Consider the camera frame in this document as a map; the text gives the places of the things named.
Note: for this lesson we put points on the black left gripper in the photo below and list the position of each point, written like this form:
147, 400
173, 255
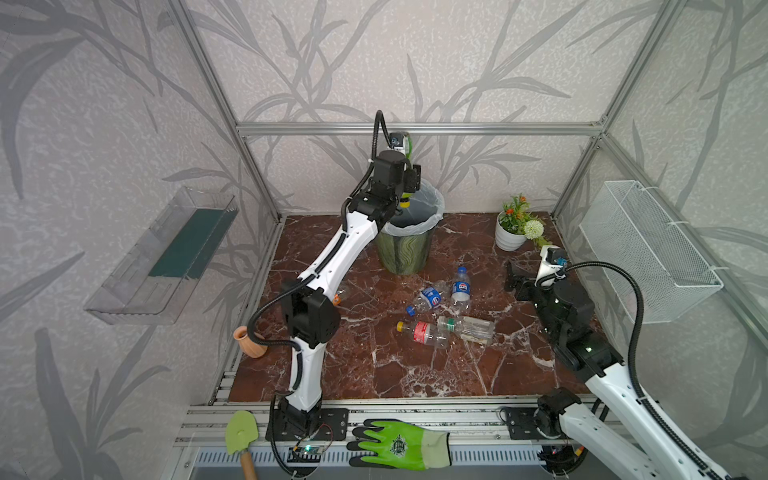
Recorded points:
405, 196

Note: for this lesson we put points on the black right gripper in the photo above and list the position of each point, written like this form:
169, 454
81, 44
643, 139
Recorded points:
517, 284

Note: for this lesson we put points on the green label soda bottle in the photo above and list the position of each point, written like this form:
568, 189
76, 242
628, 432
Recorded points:
408, 179

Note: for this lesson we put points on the upright-lying Pepsi bottle blue cap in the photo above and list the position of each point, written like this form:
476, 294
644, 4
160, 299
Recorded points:
461, 291

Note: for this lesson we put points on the crushed Pepsi bottle blue cap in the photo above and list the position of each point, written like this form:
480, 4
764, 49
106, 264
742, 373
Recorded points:
429, 298

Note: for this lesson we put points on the red label bottle yellow cap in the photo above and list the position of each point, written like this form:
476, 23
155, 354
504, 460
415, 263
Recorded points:
424, 333

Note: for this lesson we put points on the orange label soda bottle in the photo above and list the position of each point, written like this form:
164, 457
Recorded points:
342, 294

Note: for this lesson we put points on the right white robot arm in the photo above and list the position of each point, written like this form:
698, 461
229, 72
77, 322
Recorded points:
656, 448

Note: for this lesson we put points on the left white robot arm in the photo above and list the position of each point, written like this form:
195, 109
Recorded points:
306, 302

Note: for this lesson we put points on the clear plastic bin liner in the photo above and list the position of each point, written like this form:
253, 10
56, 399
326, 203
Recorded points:
426, 210

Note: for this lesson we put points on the green wood-pattern trash bin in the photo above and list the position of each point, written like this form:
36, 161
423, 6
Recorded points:
403, 253

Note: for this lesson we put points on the white flower pot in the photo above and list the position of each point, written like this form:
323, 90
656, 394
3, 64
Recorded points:
505, 240

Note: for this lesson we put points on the artificial green flower plant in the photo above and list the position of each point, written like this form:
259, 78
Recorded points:
516, 219

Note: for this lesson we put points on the green work glove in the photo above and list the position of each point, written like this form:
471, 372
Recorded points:
393, 444

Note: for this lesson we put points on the small terracotta pot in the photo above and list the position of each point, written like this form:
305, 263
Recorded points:
248, 347

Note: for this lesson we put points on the green circuit board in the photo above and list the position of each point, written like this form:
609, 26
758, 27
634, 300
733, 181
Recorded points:
307, 453

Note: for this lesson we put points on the green garden trowel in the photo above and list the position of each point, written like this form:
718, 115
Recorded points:
241, 431

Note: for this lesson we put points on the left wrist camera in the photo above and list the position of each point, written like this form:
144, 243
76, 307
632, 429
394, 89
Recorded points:
399, 141

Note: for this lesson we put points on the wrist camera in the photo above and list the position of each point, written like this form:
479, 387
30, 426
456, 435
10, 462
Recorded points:
399, 141
552, 267

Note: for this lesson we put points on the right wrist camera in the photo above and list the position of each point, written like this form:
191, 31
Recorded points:
552, 267

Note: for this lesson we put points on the white wire mesh basket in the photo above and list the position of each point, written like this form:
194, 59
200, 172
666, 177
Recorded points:
627, 227

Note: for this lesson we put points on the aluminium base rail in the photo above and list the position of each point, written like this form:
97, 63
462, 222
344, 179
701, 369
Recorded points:
484, 431

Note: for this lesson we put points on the clear acrylic wall shelf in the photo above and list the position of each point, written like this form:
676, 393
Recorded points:
154, 281

